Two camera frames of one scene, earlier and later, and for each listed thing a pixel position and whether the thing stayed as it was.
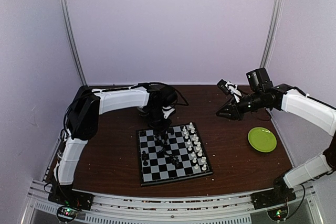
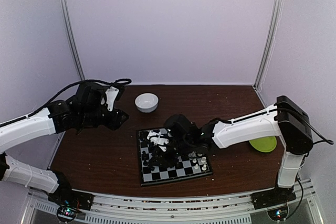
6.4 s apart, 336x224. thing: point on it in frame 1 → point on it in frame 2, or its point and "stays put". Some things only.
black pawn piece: x=144 y=155 stays put
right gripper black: x=235 y=113 → x=165 y=162
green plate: x=262 y=139 stays put
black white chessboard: x=178 y=155 stays put
